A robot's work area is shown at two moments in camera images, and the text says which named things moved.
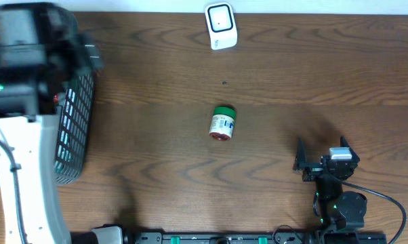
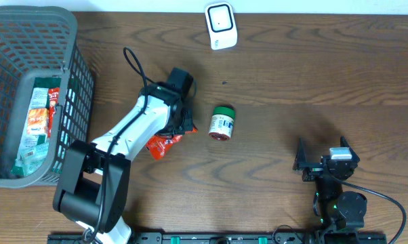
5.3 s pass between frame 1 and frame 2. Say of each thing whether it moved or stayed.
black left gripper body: moved
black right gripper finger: stayed
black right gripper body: stayed
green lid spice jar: stayed
